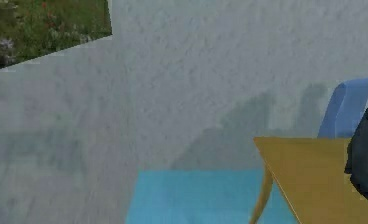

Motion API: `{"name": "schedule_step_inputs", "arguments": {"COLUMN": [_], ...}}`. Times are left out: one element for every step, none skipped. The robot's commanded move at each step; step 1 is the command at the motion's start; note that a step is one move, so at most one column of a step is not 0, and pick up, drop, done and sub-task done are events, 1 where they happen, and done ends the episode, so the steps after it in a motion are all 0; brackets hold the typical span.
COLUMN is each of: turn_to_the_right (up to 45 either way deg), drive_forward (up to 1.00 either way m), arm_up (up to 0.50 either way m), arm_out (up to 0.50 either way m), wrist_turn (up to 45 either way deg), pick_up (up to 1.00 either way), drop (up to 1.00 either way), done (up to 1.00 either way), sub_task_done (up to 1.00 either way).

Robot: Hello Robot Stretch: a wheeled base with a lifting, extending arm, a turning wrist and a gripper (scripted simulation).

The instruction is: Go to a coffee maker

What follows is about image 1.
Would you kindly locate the window with garden view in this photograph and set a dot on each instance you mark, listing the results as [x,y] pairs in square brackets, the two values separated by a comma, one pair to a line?
[42,26]

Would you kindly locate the yellow wooden table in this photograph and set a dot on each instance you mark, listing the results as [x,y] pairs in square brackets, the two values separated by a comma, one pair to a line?
[312,180]

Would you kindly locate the blue chair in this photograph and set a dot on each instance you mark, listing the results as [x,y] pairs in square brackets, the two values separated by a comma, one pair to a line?
[347,106]

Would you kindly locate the dark blue-black rounded object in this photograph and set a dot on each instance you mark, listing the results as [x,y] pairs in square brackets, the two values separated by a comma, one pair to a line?
[363,160]

